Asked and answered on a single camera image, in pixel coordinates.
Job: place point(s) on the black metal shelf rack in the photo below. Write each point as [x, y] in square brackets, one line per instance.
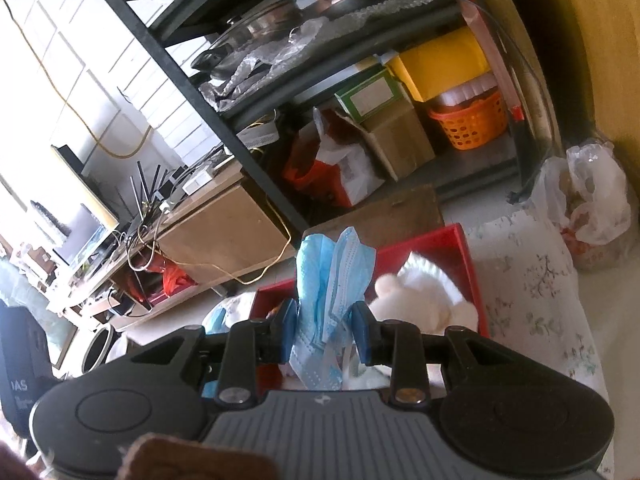
[409, 22]

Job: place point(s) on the red and white bag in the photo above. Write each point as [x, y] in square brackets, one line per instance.
[330, 163]

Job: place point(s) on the brown cardboard box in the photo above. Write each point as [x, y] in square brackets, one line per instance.
[397, 138]

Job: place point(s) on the orange plastic basket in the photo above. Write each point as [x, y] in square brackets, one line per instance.
[473, 123]

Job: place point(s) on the red cardboard box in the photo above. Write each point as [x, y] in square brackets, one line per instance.
[445, 247]

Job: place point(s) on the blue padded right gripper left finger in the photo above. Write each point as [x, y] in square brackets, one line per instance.
[249, 343]

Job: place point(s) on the floral white bed sheet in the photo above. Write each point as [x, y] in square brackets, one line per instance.
[529, 287]

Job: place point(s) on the wooden low cabinet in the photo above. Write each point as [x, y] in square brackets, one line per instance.
[225, 231]

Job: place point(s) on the blue face mask bundle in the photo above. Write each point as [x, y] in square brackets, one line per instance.
[331, 276]

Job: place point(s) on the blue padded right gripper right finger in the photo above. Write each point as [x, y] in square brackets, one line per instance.
[398, 345]

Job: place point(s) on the bubble wrap roll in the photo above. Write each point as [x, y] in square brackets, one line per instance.
[266, 63]

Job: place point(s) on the green framed box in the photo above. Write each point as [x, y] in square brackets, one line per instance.
[363, 100]

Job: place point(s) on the wooden wardrobe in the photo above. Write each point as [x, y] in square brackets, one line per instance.
[586, 55]

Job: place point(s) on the white plastic shopping bag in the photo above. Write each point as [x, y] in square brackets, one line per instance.
[587, 197]

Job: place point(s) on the dark wooden board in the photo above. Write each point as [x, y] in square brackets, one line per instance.
[387, 221]

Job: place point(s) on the yellow padded envelope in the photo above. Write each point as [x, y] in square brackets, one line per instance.
[440, 64]

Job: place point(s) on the flat screen monitor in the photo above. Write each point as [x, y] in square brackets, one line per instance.
[74, 220]

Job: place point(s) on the cream plush teddy bear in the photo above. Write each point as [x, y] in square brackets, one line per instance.
[394, 301]

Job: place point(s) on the steel pot with lid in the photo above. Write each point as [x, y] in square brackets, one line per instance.
[267, 24]

